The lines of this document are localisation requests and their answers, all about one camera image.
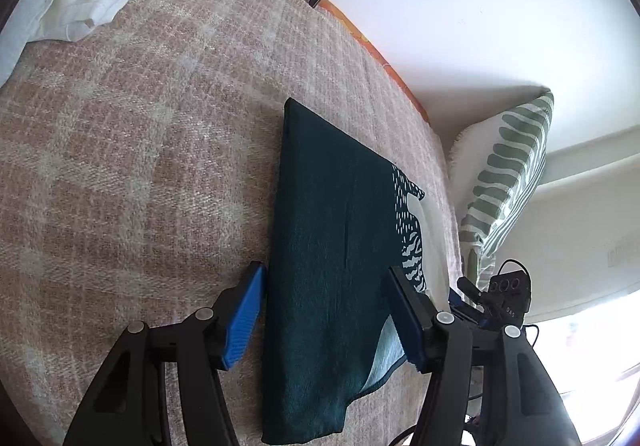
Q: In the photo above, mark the tree and flower print t-shirt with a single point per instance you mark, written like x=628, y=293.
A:
x=325, y=251

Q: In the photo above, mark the beige plaid blanket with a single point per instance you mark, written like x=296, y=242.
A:
x=125, y=150

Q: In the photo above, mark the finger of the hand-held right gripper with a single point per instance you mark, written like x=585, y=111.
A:
x=467, y=287

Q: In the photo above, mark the green striped covered cushion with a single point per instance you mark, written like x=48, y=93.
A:
x=505, y=160

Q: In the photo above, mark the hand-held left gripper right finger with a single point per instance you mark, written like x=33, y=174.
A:
x=405, y=316

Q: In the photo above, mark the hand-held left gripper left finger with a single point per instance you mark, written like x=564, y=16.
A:
x=245, y=311

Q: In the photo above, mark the orange bed sheet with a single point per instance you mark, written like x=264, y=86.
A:
x=350, y=23

